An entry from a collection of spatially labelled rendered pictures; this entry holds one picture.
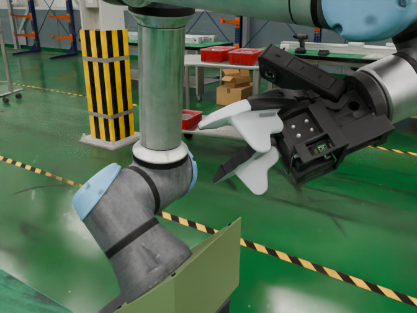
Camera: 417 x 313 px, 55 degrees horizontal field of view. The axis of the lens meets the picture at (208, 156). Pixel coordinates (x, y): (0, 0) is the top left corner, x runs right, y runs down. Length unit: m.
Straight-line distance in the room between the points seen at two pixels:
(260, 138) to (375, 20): 0.14
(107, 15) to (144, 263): 3.35
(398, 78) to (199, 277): 0.44
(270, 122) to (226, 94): 5.16
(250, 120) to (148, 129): 0.40
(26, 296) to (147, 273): 0.31
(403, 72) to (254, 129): 0.18
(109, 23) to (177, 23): 3.25
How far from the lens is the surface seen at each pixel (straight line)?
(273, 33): 8.30
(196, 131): 3.56
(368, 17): 0.37
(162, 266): 0.72
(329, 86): 0.48
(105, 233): 0.75
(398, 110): 0.48
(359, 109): 0.48
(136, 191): 0.76
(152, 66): 0.73
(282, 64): 0.49
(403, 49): 0.53
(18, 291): 0.95
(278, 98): 0.42
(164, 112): 0.75
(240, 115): 0.40
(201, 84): 5.78
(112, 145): 3.99
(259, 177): 0.50
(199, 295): 0.74
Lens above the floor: 1.34
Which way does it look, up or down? 21 degrees down
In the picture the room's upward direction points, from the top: straight up
